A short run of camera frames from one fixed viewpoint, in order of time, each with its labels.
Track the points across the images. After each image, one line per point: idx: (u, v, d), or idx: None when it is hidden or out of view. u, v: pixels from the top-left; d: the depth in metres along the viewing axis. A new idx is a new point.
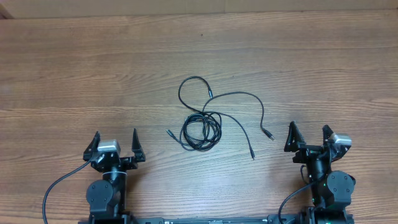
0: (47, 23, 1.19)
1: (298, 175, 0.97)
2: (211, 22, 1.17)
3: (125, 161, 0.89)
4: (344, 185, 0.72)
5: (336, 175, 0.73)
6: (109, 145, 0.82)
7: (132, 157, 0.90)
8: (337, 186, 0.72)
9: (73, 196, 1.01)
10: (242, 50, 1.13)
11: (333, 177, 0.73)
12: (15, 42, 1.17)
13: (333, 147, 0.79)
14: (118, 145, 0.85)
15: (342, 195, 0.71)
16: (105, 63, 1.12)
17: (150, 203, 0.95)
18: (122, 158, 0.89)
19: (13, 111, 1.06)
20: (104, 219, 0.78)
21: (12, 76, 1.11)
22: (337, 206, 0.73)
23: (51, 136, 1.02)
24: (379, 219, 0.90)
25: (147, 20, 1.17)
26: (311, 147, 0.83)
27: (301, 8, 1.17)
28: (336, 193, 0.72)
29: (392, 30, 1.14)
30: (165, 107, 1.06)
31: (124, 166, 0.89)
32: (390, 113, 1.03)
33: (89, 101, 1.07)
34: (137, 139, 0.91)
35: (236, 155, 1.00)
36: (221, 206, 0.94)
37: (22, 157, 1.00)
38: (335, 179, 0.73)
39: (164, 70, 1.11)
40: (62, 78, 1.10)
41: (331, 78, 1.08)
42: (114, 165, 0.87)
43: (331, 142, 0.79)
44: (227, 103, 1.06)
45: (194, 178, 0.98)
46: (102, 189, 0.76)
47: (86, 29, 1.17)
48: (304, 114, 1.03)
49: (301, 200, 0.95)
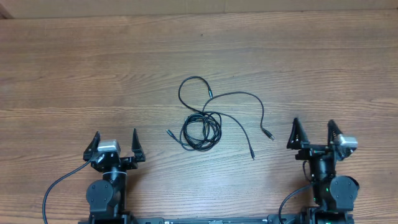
0: (49, 25, 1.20)
1: (299, 175, 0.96)
2: (211, 22, 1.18)
3: (125, 161, 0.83)
4: (347, 191, 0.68)
5: (339, 180, 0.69)
6: (109, 145, 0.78)
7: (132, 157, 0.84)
8: (341, 193, 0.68)
9: (72, 196, 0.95)
10: (242, 50, 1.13)
11: (336, 183, 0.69)
12: (17, 43, 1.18)
13: (337, 150, 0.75)
14: (118, 145, 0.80)
15: (344, 201, 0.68)
16: (106, 63, 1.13)
17: (149, 203, 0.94)
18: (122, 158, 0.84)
19: (14, 111, 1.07)
20: (104, 220, 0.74)
21: (14, 78, 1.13)
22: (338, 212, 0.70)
23: (51, 136, 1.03)
24: (379, 219, 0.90)
25: (148, 21, 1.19)
26: (315, 147, 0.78)
27: (301, 8, 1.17)
28: (339, 200, 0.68)
29: (392, 30, 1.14)
30: (165, 107, 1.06)
31: (124, 166, 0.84)
32: (390, 113, 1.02)
33: (89, 101, 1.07)
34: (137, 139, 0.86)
35: (236, 155, 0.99)
36: (221, 206, 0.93)
37: (22, 157, 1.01)
38: (338, 185, 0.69)
39: (164, 70, 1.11)
40: (63, 79, 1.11)
41: (332, 78, 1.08)
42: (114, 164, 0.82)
43: (336, 145, 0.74)
44: (227, 103, 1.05)
45: (194, 178, 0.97)
46: (102, 189, 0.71)
47: (87, 30, 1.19)
48: (304, 114, 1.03)
49: (301, 200, 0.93)
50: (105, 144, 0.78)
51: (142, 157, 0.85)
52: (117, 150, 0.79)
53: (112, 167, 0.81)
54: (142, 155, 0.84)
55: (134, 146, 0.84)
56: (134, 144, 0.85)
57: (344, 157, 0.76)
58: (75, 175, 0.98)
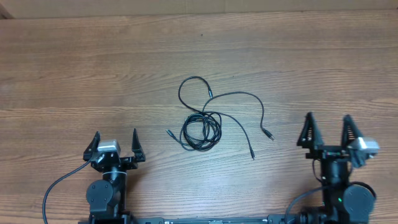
0: (49, 25, 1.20)
1: (299, 175, 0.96)
2: (211, 22, 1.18)
3: (125, 161, 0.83)
4: (362, 204, 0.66)
5: (354, 192, 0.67)
6: (109, 145, 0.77)
7: (132, 157, 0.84)
8: (354, 205, 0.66)
9: (72, 196, 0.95)
10: (242, 50, 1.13)
11: (350, 195, 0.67)
12: (17, 43, 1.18)
13: (356, 157, 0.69)
14: (118, 145, 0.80)
15: (359, 214, 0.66)
16: (106, 63, 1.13)
17: (149, 203, 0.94)
18: (122, 158, 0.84)
19: (15, 111, 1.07)
20: (104, 220, 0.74)
21: (14, 78, 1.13)
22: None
23: (51, 136, 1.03)
24: (379, 219, 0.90)
25: (148, 21, 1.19)
26: (328, 149, 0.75)
27: (301, 8, 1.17)
28: (353, 213, 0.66)
29: (392, 30, 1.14)
30: (165, 107, 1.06)
31: (124, 165, 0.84)
32: (390, 113, 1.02)
33: (89, 101, 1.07)
34: (137, 138, 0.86)
35: (236, 155, 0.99)
36: (221, 206, 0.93)
37: (22, 157, 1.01)
38: (352, 196, 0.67)
39: (164, 70, 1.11)
40: (63, 79, 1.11)
41: (332, 78, 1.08)
42: (114, 165, 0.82)
43: (354, 150, 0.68)
44: (227, 103, 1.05)
45: (194, 178, 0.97)
46: (102, 189, 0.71)
47: (87, 30, 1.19)
48: (304, 114, 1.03)
49: (301, 200, 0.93)
50: (105, 144, 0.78)
51: (142, 157, 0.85)
52: (117, 150, 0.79)
53: (112, 167, 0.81)
54: (142, 155, 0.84)
55: (134, 146, 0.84)
56: (134, 143, 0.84)
57: (362, 165, 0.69)
58: (75, 175, 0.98)
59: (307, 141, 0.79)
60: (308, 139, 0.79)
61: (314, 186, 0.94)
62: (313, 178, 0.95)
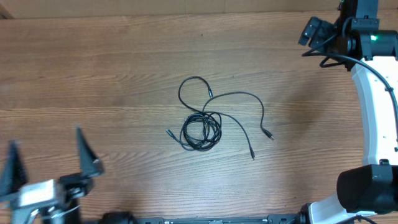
0: (47, 23, 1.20)
1: (298, 175, 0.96)
2: (211, 22, 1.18)
3: (72, 192, 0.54)
4: (367, 26, 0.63)
5: (359, 20, 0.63)
6: (41, 190, 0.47)
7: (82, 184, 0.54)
8: (362, 26, 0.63)
9: None
10: (242, 50, 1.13)
11: (356, 22, 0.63)
12: (15, 42, 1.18)
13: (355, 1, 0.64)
14: (59, 186, 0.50)
15: (364, 28, 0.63)
16: (105, 63, 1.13)
17: (150, 203, 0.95)
18: (67, 188, 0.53)
19: (13, 111, 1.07)
20: None
21: (13, 76, 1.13)
22: (368, 43, 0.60)
23: (51, 135, 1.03)
24: (379, 219, 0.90)
25: (148, 20, 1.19)
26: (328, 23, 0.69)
27: (301, 8, 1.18)
28: (360, 28, 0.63)
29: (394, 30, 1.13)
30: (165, 107, 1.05)
31: (71, 200, 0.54)
32: None
33: (89, 101, 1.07)
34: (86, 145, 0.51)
35: (237, 155, 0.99)
36: (221, 206, 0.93)
37: (21, 157, 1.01)
38: (359, 23, 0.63)
39: (164, 70, 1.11)
40: (63, 78, 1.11)
41: (332, 78, 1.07)
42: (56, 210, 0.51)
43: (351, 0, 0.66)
44: (227, 103, 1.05)
45: (194, 178, 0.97)
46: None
47: (86, 28, 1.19)
48: (303, 115, 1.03)
49: (301, 199, 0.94)
50: (37, 185, 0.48)
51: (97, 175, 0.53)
52: (58, 201, 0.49)
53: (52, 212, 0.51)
54: (100, 173, 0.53)
55: (84, 168, 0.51)
56: (83, 163, 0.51)
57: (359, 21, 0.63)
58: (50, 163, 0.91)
59: (301, 37, 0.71)
60: (304, 34, 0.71)
61: (314, 186, 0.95)
62: (313, 178, 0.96)
